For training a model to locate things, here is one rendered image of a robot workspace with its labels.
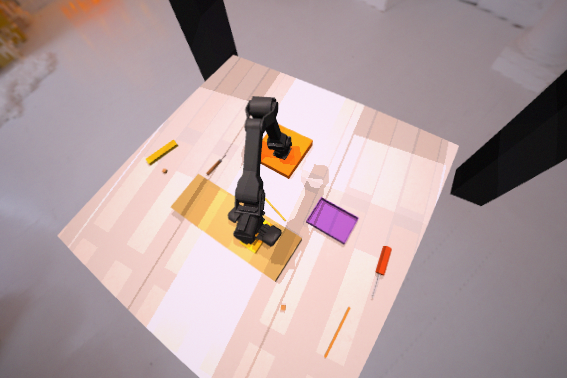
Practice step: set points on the yellow rectangular bar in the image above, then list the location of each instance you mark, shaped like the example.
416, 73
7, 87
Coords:
161, 152

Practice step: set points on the awl with brown wooden handle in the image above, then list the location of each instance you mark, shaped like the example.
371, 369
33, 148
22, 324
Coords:
215, 165

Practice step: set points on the orange-handled awl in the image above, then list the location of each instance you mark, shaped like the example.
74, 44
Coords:
382, 264

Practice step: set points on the purple shallow tray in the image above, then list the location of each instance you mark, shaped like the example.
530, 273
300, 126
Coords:
332, 220

